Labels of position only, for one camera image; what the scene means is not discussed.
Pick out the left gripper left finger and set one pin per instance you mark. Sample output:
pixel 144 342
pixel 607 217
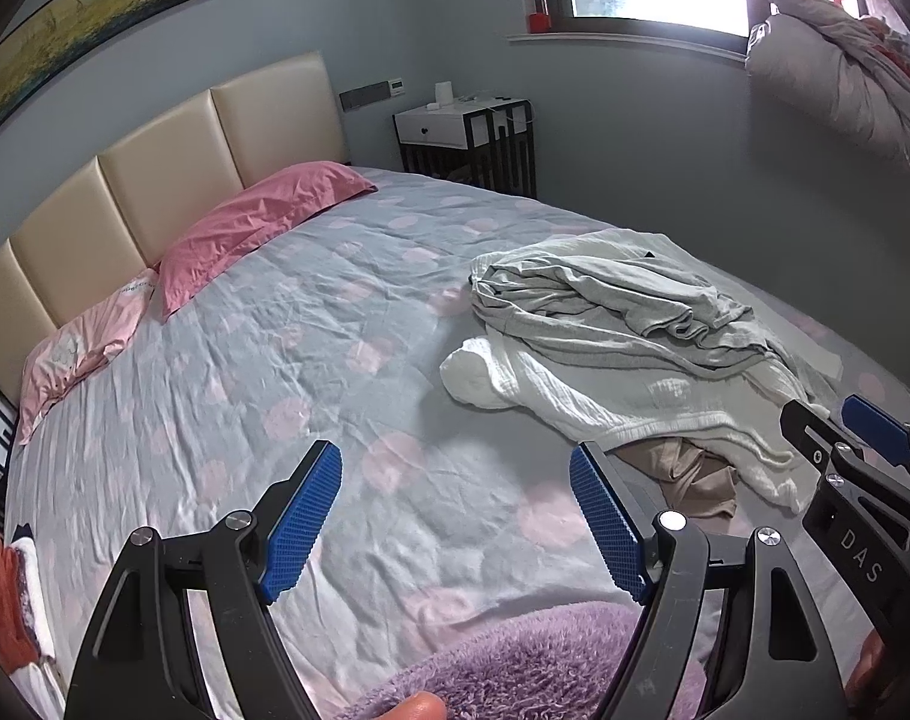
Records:
pixel 138 658

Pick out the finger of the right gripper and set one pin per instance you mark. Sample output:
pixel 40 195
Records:
pixel 887 436
pixel 837 457

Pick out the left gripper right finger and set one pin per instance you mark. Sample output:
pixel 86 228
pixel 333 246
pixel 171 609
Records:
pixel 771 657

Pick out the white crinkled gauze garment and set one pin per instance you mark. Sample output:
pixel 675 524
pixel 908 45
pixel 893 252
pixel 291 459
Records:
pixel 737 419

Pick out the grey t-shirt black collar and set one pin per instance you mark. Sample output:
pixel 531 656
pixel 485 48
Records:
pixel 608 300

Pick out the person's right hand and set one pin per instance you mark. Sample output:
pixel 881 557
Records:
pixel 872 679

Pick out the person's left hand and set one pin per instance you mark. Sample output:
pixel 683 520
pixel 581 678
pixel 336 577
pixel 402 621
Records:
pixel 421 706

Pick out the beige brown garment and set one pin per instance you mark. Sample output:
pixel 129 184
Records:
pixel 693 480

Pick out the white folded knit garment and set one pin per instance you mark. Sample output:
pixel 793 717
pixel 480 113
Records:
pixel 32 605

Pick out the orange folded fleece garment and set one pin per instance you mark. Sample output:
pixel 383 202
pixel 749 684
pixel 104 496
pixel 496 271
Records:
pixel 17 649

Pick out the purple fleece sleeve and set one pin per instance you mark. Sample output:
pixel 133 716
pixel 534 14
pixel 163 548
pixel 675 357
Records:
pixel 556 663

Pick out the light pink pillow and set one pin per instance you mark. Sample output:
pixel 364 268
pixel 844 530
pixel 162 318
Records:
pixel 79 348

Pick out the grey hanging duvet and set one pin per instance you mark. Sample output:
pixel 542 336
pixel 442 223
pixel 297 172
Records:
pixel 852 74

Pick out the beige padded headboard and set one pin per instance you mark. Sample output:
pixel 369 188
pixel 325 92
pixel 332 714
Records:
pixel 127 205

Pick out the right white black nightstand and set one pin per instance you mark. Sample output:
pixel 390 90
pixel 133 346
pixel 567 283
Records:
pixel 483 142

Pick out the dark pink pillow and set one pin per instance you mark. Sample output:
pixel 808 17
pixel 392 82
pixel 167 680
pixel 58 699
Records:
pixel 240 225

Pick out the red small box on sill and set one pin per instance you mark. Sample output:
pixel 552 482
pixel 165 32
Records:
pixel 539 22

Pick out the wall switch panel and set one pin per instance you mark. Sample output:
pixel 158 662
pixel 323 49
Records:
pixel 356 98

